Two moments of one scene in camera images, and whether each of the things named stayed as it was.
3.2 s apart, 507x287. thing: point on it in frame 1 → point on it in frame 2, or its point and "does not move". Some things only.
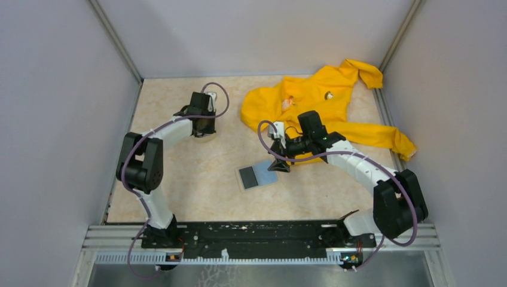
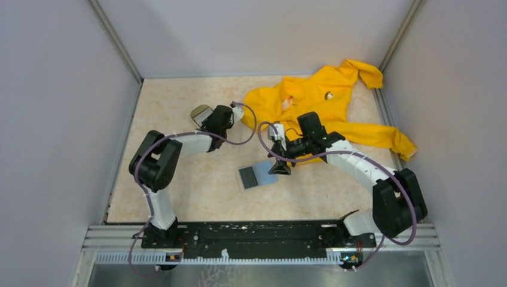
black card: (248, 177) does not move
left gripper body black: (209, 127) → (205, 122)
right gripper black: (279, 165) does not move
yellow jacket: (323, 101) does not move
